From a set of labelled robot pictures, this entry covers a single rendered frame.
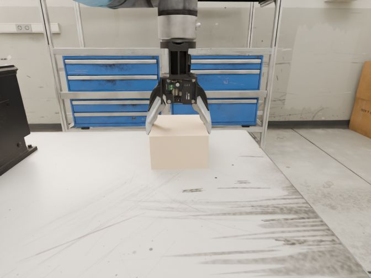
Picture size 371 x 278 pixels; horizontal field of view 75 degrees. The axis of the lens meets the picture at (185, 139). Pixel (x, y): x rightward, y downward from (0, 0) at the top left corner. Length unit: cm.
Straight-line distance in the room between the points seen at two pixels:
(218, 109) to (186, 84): 156
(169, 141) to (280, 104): 269
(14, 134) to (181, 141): 37
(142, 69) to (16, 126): 141
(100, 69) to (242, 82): 111
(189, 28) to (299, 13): 265
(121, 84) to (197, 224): 171
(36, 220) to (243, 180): 35
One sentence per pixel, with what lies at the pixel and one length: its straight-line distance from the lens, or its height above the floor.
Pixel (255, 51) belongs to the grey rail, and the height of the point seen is 91.
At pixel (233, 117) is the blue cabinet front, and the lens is 206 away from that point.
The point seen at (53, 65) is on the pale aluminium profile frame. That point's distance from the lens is 213.
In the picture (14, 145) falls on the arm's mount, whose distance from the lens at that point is 64.
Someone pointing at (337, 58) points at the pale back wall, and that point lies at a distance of 333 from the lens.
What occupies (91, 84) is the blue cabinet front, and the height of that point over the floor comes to 67.
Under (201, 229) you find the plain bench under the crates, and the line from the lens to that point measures 37.
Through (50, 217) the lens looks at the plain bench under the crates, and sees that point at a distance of 44.
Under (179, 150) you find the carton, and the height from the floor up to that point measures 74.
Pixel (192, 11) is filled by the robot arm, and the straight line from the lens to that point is 49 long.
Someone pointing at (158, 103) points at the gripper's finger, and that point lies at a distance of 52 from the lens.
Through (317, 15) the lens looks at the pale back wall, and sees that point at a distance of 318.
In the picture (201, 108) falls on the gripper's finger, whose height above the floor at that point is 82.
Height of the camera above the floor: 94
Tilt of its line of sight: 21 degrees down
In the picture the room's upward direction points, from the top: straight up
